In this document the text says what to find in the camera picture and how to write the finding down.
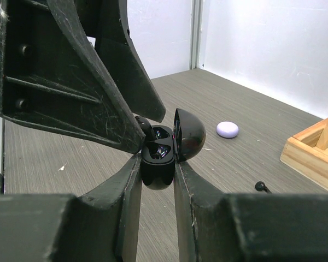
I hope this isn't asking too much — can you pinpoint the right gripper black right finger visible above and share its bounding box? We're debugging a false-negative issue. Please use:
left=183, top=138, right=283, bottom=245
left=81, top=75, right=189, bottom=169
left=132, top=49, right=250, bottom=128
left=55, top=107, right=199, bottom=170
left=174, top=162, right=328, bottom=261

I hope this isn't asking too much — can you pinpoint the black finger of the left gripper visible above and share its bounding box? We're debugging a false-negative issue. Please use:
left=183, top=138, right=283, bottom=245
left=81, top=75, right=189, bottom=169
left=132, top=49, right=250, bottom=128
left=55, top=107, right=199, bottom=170
left=74, top=0, right=166, bottom=122

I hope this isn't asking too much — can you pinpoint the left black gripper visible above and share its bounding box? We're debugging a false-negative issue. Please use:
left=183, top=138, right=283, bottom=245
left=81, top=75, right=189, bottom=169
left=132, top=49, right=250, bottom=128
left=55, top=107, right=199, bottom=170
left=0, top=1, right=144, bottom=153

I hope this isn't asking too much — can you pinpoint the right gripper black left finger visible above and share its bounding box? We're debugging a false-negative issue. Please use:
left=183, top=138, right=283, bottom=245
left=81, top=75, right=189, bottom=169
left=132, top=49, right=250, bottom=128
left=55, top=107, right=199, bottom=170
left=0, top=154, right=142, bottom=261

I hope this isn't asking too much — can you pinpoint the black round earbud case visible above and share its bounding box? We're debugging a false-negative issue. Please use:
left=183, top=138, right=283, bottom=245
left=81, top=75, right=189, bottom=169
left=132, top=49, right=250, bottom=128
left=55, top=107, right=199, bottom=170
left=140, top=108, right=206, bottom=190

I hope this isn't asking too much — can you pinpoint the black earbud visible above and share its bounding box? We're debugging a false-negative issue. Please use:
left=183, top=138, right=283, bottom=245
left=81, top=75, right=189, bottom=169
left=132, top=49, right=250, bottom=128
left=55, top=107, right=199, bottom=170
left=135, top=115, right=153, bottom=138
left=255, top=181, right=272, bottom=194

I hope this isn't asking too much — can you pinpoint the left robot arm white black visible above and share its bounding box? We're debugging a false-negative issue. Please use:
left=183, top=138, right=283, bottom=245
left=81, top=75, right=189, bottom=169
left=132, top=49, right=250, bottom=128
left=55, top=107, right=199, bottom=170
left=0, top=1, right=166, bottom=193

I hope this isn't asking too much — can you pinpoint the wooden clothes rack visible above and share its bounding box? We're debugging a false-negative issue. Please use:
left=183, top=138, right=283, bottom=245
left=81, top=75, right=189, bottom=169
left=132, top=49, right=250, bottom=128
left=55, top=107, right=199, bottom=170
left=280, top=118, right=328, bottom=191

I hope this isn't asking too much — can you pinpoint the aluminium corner frame profile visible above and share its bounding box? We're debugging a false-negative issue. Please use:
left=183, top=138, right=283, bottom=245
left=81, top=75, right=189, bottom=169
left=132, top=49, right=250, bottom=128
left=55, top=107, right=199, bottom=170
left=189, top=0, right=204, bottom=69

